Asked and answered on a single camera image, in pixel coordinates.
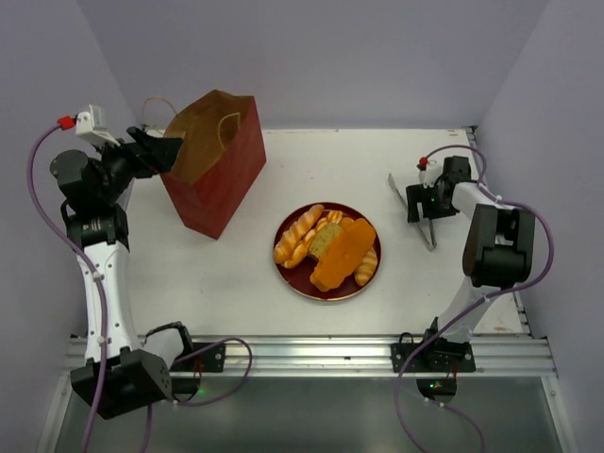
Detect braided orange bread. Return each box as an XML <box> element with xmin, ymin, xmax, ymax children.
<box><xmin>282</xmin><ymin>210</ymin><xmax>344</xmax><ymax>269</ymax></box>

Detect herb bread slice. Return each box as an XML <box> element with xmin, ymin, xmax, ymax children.
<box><xmin>308</xmin><ymin>222</ymin><xmax>343</xmax><ymax>260</ymax></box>

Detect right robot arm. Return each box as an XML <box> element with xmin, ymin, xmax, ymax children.
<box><xmin>406</xmin><ymin>156</ymin><xmax>535</xmax><ymax>371</ymax></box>

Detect white-rimmed round bread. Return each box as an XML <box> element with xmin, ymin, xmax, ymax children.
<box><xmin>310</xmin><ymin>218</ymin><xmax>377</xmax><ymax>292</ymax></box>

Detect aluminium mounting rail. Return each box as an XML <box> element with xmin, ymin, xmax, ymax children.
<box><xmin>57</xmin><ymin>334</ymin><xmax>558</xmax><ymax>378</ymax></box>

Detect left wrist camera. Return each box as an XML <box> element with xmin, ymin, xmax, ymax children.
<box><xmin>57</xmin><ymin>105</ymin><xmax>120</xmax><ymax>149</ymax></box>

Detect ridged golden bread roll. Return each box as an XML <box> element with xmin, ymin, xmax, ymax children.
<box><xmin>354</xmin><ymin>247</ymin><xmax>378</xmax><ymax>287</ymax></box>

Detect metal tongs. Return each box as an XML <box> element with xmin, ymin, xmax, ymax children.
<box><xmin>387</xmin><ymin>173</ymin><xmax>437</xmax><ymax>252</ymax></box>

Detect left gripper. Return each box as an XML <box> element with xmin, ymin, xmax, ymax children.
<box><xmin>89</xmin><ymin>126</ymin><xmax>182</xmax><ymax>203</ymax></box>

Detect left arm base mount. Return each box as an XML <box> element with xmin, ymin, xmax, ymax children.
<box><xmin>170</xmin><ymin>343</ymin><xmax>226</xmax><ymax>373</ymax></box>

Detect long golden bread loaf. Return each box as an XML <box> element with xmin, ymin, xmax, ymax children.
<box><xmin>273</xmin><ymin>204</ymin><xmax>325</xmax><ymax>264</ymax></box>

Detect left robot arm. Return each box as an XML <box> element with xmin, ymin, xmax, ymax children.
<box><xmin>50</xmin><ymin>126</ymin><xmax>196</xmax><ymax>419</ymax></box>

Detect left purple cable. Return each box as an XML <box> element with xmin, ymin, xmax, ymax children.
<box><xmin>25</xmin><ymin>120</ymin><xmax>253</xmax><ymax>453</ymax></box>

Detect red brown paper bag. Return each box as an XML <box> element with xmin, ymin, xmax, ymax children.
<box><xmin>160</xmin><ymin>90</ymin><xmax>267</xmax><ymax>239</ymax></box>

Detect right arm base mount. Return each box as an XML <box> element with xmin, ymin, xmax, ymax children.
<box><xmin>390</xmin><ymin>331</ymin><xmax>477</xmax><ymax>374</ymax></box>

